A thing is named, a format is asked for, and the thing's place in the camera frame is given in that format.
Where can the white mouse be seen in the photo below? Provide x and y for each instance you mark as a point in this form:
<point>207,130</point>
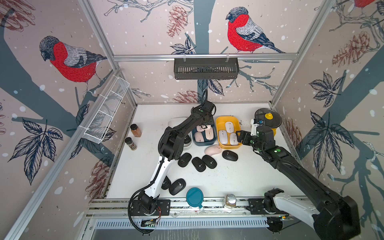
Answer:
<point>230,128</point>
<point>223,137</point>
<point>233,139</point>

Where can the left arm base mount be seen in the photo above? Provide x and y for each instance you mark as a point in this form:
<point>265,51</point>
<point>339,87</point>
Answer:
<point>143,205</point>

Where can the teal storage box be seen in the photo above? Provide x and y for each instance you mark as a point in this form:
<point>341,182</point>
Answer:
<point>205,143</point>

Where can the pink mouse top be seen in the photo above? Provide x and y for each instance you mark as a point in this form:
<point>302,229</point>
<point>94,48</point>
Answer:
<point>213,150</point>

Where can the teal round lid container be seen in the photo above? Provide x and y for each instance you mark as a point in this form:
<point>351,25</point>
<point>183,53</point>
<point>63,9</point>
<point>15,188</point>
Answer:
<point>195,198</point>

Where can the small glass jar silver lid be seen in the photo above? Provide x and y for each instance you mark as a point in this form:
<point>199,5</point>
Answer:
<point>230,201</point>

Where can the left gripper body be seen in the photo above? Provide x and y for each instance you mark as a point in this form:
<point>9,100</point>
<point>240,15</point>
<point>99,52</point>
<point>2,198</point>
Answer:
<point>210,121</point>

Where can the white wire mesh shelf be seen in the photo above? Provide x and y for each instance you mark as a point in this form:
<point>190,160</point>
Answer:
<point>97,130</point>

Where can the white storage box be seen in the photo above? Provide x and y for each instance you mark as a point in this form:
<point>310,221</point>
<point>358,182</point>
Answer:
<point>175,122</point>

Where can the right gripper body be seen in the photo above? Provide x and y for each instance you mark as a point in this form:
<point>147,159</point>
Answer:
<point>253,140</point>

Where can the pink mouse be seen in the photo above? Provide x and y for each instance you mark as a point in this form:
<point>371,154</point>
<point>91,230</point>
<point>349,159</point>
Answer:
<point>208,127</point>
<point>199,137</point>
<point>209,133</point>
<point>213,150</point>
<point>200,129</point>

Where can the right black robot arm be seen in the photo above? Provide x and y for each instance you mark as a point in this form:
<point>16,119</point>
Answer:
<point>332,216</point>

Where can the yellow storage box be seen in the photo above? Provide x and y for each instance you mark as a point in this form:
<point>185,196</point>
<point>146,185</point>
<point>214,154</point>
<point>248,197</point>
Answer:
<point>220,124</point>

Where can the yellow pot with black lid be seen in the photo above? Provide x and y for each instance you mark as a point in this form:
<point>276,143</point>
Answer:
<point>267,117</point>

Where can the black hanging wire basket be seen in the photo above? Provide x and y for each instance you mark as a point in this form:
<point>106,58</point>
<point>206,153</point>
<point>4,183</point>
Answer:
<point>206,68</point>

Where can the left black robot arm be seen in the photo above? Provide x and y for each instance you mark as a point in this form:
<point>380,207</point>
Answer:
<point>170,148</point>

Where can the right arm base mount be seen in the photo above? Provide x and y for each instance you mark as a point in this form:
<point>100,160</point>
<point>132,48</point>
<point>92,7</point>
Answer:
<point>258,207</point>

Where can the dark spice bottle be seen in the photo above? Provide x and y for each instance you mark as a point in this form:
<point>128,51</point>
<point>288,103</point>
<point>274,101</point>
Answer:
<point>130,143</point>

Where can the brown spice bottle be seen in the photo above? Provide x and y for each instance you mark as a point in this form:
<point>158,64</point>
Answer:
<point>136,131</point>

